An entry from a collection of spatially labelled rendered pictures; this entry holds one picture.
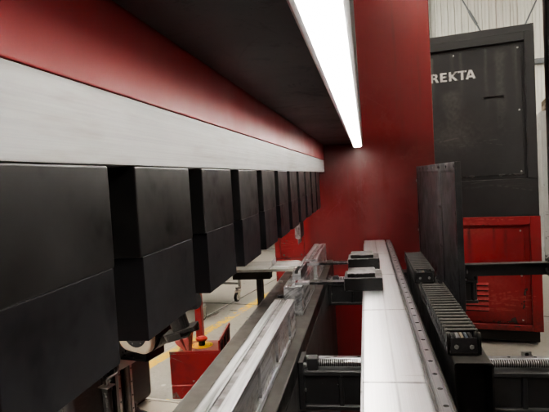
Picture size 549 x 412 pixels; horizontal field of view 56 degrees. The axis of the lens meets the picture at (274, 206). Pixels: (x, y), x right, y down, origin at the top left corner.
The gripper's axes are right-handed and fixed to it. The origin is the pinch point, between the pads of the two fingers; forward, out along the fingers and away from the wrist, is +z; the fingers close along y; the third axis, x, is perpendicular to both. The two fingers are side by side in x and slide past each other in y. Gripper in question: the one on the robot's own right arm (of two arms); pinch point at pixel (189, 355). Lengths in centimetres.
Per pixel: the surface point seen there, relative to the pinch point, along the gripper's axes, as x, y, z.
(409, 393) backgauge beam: -81, 58, -7
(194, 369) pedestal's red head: -5.5, 1.8, 3.0
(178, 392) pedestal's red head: -5.7, -5.4, 8.6
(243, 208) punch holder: -71, 41, -41
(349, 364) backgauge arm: -33, 49, 5
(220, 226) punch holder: -86, 40, -40
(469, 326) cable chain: -66, 73, -8
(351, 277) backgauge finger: -9, 56, -11
